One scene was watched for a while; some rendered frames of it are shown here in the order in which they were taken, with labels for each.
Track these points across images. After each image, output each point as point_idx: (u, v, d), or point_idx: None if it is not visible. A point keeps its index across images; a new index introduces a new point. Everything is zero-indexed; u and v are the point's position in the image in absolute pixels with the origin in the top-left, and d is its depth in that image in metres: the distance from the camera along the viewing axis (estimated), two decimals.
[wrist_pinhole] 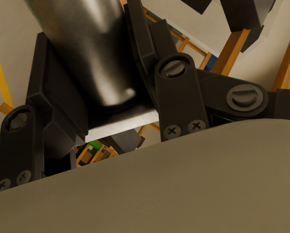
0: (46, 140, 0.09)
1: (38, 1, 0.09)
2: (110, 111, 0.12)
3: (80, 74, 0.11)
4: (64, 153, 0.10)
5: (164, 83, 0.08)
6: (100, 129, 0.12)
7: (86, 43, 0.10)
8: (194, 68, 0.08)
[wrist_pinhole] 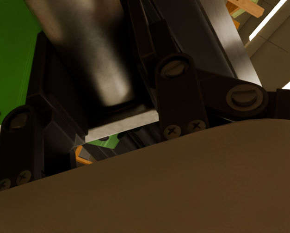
0: (46, 140, 0.09)
1: (38, 1, 0.09)
2: (110, 111, 0.12)
3: (80, 74, 0.11)
4: (64, 153, 0.10)
5: (164, 83, 0.08)
6: (100, 129, 0.12)
7: (86, 43, 0.10)
8: (194, 68, 0.08)
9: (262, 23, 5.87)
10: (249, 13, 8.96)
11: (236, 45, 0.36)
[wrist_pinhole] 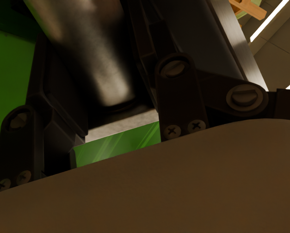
0: (46, 140, 0.09)
1: (38, 1, 0.09)
2: (110, 111, 0.12)
3: (80, 74, 0.11)
4: (64, 153, 0.10)
5: (164, 83, 0.08)
6: (100, 129, 0.12)
7: (86, 43, 0.10)
8: (194, 68, 0.08)
9: (262, 24, 5.85)
10: (249, 14, 8.94)
11: (253, 67, 0.33)
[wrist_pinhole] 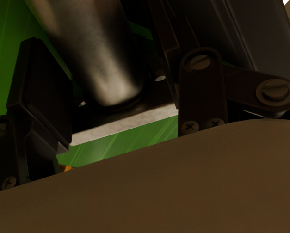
0: (25, 150, 0.09)
1: (38, 1, 0.09)
2: (111, 110, 0.12)
3: (81, 73, 0.11)
4: (46, 162, 0.10)
5: (188, 77, 0.08)
6: (101, 129, 0.12)
7: (87, 42, 0.10)
8: (221, 65, 0.08)
9: None
10: None
11: None
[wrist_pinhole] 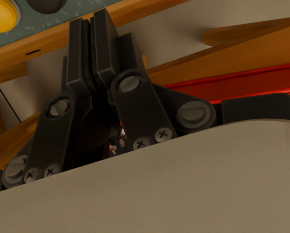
0: (84, 128, 0.09)
1: None
2: None
3: None
4: (100, 142, 0.10)
5: (123, 100, 0.08)
6: None
7: None
8: (149, 80, 0.08)
9: None
10: None
11: None
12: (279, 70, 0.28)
